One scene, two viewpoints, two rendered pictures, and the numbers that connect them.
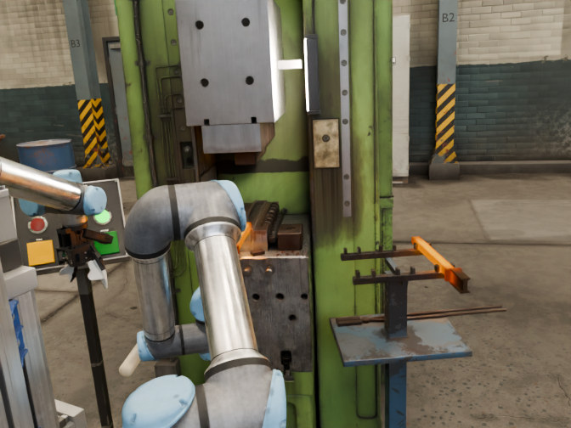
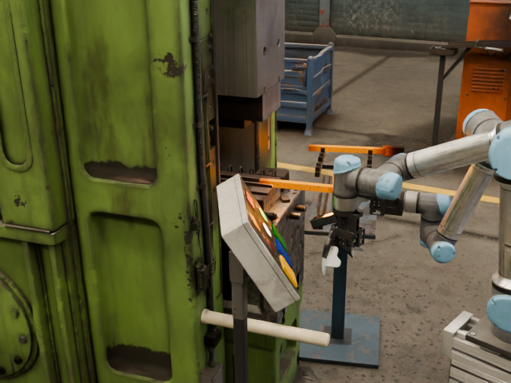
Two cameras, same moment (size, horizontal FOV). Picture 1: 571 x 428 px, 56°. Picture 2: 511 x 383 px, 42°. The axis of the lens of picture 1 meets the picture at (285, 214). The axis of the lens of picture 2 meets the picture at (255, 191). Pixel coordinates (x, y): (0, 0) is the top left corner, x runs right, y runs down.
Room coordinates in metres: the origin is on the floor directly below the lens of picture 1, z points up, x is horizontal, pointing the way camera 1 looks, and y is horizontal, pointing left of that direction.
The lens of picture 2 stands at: (1.32, 2.37, 1.93)
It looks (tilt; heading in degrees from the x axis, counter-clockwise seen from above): 23 degrees down; 284
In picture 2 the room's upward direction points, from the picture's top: 1 degrees counter-clockwise
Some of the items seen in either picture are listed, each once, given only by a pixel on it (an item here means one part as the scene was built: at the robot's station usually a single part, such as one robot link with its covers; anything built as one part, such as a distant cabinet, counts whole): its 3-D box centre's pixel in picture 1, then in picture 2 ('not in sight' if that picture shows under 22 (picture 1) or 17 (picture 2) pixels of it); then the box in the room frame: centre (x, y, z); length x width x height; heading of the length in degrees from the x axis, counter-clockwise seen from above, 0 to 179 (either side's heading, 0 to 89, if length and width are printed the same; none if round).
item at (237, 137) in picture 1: (241, 131); (216, 96); (2.02, 0.15, 1.32); 0.42 x 0.20 x 0.10; 174
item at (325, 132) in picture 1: (325, 143); not in sight; (1.91, -0.16, 1.27); 0.09 x 0.02 x 0.17; 84
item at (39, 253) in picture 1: (41, 253); (287, 271); (1.63, 0.79, 1.01); 0.07 x 0.05 x 0.07; 109
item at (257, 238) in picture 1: (248, 223); (219, 188); (2.02, 0.15, 0.96); 0.42 x 0.20 x 0.09; 174
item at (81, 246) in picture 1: (76, 244); (346, 227); (1.49, 0.61, 1.07); 0.09 x 0.08 x 0.12; 152
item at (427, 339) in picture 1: (395, 335); (342, 214); (1.60, -0.34, 0.67); 0.40 x 0.30 x 0.02; 93
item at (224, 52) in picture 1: (248, 62); (218, 23); (2.01, 0.10, 1.56); 0.42 x 0.39 x 0.40; 174
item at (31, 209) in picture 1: (48, 199); (382, 182); (1.39, 0.63, 1.23); 0.11 x 0.11 x 0.08; 70
